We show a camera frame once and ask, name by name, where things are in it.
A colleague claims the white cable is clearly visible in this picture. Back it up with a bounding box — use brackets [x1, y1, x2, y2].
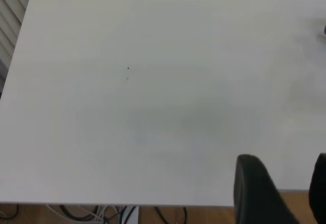
[45, 205, 107, 224]

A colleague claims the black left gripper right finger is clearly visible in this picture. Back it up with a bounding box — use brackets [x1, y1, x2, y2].
[308, 153, 326, 224]

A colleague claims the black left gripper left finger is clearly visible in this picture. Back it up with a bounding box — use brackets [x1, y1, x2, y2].
[233, 154, 301, 224]

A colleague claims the white slatted panel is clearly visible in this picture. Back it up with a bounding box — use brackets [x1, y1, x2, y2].
[0, 0, 35, 94]

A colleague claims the white table leg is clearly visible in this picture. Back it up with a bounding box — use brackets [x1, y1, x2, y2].
[122, 205, 140, 224]

